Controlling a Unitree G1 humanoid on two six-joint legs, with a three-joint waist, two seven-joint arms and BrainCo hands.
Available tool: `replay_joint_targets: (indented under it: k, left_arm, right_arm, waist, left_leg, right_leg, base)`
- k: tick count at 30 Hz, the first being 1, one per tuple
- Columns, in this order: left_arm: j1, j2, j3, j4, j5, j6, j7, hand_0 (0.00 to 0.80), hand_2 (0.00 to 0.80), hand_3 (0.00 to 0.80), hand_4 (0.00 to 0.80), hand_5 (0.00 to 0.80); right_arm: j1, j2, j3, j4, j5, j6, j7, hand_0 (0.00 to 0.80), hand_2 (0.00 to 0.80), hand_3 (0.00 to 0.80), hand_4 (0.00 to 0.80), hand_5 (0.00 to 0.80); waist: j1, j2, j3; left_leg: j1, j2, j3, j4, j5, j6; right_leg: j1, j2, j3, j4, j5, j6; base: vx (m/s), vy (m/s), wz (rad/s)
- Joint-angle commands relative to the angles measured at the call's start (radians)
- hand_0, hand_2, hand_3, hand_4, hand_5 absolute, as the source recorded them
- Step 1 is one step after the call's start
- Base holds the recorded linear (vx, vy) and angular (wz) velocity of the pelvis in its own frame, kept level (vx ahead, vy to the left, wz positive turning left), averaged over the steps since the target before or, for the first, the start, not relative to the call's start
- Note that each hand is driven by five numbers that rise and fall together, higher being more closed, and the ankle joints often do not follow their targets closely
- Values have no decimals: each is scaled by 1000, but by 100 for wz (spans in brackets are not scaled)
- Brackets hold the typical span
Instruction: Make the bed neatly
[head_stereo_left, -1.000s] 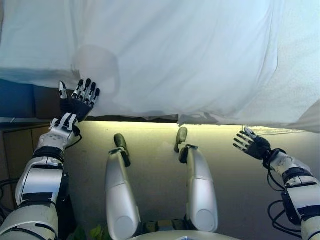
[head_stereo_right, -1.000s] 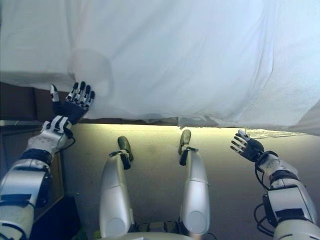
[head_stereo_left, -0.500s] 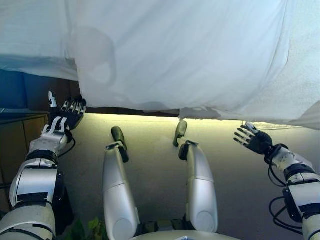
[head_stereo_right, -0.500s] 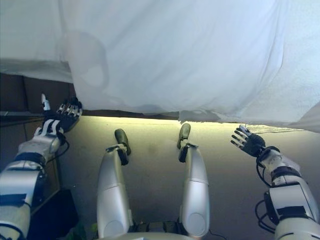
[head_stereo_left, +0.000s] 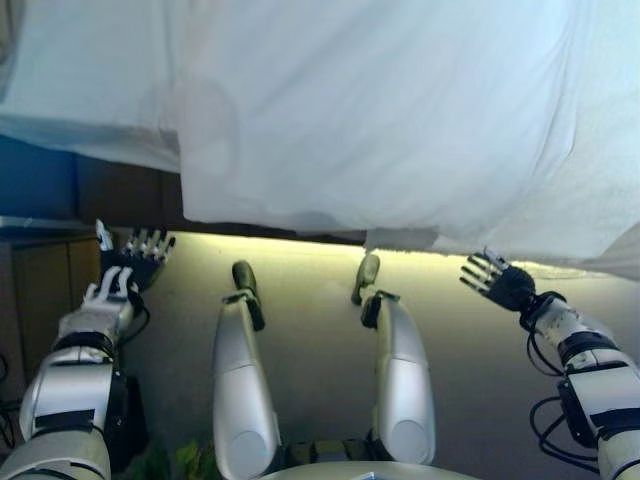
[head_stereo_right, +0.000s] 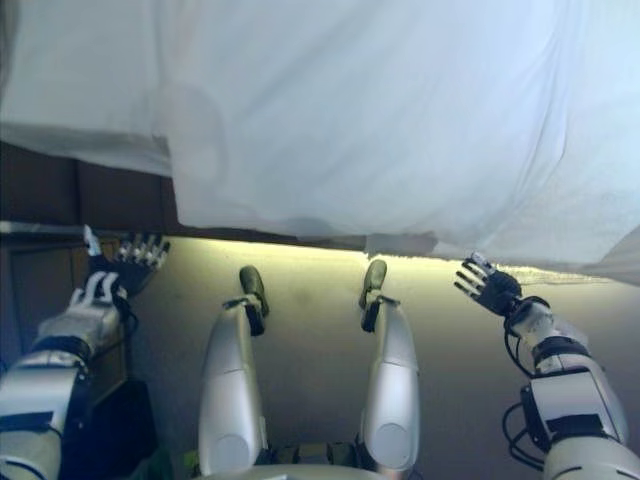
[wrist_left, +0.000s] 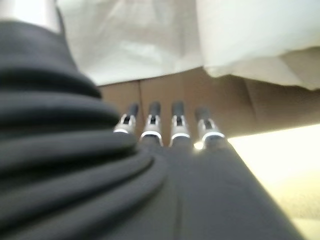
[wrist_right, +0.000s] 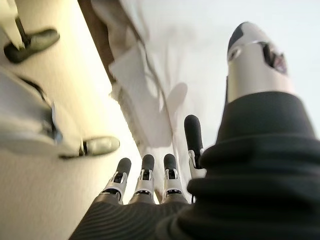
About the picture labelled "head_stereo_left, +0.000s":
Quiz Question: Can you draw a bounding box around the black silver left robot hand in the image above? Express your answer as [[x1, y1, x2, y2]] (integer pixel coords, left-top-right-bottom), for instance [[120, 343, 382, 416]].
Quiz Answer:
[[94, 218, 178, 292]]

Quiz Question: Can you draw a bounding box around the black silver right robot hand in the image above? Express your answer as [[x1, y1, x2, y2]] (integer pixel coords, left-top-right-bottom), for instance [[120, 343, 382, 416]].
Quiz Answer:
[[459, 244, 538, 314]]

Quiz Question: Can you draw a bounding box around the white duvet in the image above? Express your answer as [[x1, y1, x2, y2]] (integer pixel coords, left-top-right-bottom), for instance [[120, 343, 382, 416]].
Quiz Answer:
[[177, 0, 640, 266]]

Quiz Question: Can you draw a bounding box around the brown wooden nightstand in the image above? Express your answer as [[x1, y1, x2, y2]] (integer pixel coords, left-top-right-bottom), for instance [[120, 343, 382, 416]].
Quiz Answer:
[[0, 214, 109, 406]]

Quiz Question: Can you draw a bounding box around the white right robot leg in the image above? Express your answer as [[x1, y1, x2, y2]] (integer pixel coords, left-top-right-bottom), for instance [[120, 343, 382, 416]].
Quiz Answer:
[[352, 253, 437, 467]]

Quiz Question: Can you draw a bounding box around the white robot leg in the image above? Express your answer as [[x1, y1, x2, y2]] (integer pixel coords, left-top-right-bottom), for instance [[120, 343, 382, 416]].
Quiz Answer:
[[212, 259, 282, 479], [352, 253, 437, 467]]

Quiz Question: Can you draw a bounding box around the white left robot leg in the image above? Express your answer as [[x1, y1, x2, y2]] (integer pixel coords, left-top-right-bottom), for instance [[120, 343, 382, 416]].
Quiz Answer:
[[212, 259, 282, 479]]

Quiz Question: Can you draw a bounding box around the green leafy item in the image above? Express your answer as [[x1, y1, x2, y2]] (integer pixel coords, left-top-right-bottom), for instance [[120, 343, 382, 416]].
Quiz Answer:
[[133, 438, 217, 480]]

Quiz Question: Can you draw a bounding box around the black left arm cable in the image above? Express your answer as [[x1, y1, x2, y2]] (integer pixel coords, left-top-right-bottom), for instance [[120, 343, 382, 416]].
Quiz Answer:
[[117, 293, 152, 346]]

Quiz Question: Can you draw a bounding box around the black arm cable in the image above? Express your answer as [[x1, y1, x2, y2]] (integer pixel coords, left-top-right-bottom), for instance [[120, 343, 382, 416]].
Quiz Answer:
[[522, 319, 601, 475], [117, 293, 152, 346]]

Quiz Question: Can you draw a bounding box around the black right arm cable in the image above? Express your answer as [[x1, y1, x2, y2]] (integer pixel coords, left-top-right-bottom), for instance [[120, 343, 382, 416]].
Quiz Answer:
[[522, 319, 601, 475]]

